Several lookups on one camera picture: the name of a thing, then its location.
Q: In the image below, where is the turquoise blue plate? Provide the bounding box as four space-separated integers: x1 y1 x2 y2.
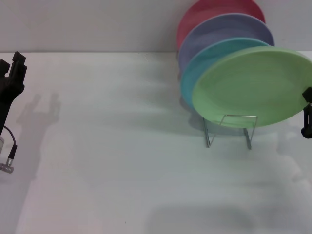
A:
180 38 271 110

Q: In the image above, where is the red plate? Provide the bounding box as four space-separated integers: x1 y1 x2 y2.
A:
176 0 266 53

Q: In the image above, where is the purple plate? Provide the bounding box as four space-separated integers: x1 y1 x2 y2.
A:
178 13 275 73

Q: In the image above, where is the green plate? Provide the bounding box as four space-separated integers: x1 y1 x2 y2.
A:
192 46 312 129

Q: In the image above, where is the metal wire plate rack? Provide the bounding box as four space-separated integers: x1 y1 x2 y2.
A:
202 114 258 149

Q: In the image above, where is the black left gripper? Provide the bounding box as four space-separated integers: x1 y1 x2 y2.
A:
0 51 27 137

